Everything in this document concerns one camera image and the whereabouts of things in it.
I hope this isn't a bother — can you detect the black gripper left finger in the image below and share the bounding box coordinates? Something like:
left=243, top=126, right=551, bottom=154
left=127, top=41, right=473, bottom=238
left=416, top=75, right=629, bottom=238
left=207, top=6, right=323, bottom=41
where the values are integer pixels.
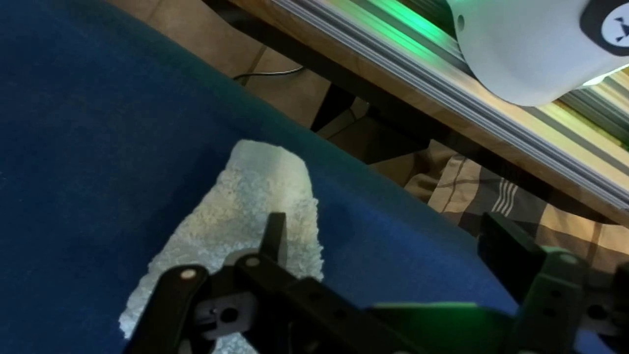
left=123, top=211, right=420, bottom=354

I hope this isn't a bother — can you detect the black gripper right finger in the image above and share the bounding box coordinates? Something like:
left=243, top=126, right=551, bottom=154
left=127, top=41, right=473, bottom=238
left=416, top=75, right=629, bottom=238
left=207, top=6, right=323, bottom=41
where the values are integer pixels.
left=477, top=213, right=629, bottom=354

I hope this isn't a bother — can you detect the white cloth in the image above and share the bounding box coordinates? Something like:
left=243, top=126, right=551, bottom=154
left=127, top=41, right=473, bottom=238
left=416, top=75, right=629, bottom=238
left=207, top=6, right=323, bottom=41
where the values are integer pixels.
left=117, top=138, right=325, bottom=354

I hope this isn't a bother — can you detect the blue ironing board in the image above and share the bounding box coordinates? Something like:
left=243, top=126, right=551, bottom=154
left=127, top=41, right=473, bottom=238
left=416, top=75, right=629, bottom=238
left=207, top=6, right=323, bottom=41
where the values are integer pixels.
left=0, top=0, right=522, bottom=354

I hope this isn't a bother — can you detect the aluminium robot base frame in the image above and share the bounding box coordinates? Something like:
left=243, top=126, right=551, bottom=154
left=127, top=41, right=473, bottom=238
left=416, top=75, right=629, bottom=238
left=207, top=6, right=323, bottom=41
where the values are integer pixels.
left=270, top=0, right=629, bottom=224

